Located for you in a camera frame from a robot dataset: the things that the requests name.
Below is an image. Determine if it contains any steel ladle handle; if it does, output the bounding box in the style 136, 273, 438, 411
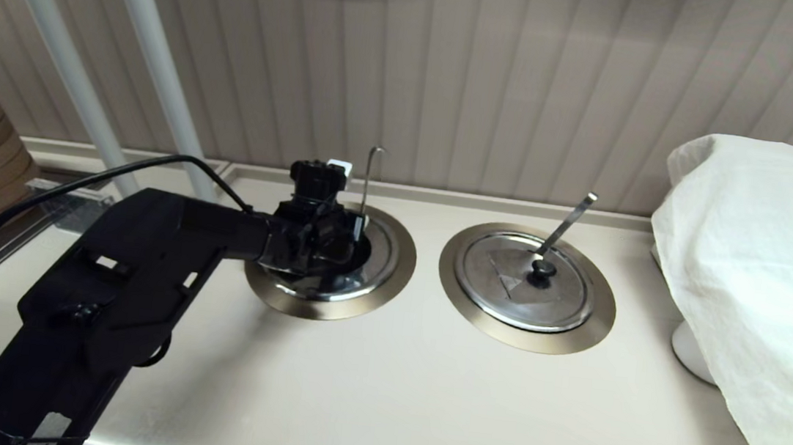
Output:
358, 144, 388, 225
533, 187, 600, 268

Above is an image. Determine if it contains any steel pot lid black knob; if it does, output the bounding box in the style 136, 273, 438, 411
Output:
448, 227, 603, 339

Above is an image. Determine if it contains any grey white slanted pole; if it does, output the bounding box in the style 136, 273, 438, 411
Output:
75, 0, 240, 201
0, 0, 163, 200

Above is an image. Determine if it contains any clear acrylic sign holder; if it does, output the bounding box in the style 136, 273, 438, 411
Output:
23, 178, 122, 242

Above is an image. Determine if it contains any white ceramic cup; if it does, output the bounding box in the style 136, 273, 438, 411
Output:
667, 320, 726, 387

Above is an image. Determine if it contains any white cloth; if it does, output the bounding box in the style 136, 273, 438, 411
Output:
627, 128, 793, 445

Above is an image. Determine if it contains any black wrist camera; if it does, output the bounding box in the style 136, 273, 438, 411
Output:
287, 158, 333, 205

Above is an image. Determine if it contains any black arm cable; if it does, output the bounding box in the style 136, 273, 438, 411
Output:
0, 135, 259, 445

